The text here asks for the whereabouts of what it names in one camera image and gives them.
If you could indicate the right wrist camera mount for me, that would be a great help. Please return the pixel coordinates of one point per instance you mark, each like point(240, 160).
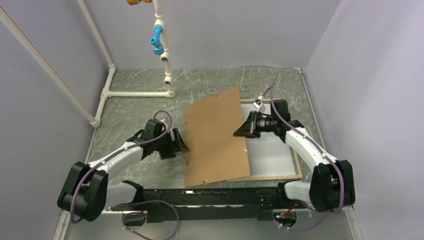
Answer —
point(259, 105)

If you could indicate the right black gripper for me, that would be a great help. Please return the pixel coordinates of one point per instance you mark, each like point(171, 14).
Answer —
point(248, 128)

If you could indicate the blue wooden picture frame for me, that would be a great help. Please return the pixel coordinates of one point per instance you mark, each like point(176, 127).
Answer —
point(271, 165)

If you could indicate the aluminium extrusion frame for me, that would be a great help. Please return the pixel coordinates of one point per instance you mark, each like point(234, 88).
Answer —
point(158, 205)

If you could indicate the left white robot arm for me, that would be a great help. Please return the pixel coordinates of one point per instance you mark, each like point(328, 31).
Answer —
point(106, 172)

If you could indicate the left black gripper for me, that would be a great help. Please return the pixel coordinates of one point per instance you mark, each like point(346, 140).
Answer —
point(175, 146)

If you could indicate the blue pipe fitting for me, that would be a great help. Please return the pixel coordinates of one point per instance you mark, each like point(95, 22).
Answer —
point(155, 41)

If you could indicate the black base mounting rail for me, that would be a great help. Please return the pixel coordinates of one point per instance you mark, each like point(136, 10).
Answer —
point(258, 203)

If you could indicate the brown wooden backing board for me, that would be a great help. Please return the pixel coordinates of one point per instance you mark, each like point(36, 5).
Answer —
point(215, 154)

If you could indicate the landscape photo print board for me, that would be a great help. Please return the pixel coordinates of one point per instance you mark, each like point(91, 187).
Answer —
point(271, 152)

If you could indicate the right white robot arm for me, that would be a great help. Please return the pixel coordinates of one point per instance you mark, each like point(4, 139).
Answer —
point(332, 183)

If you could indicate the white pvc pipe structure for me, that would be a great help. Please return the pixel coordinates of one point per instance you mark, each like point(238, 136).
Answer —
point(30, 101)

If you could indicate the orange pipe fitting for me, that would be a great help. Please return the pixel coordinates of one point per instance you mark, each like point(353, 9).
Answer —
point(136, 2)

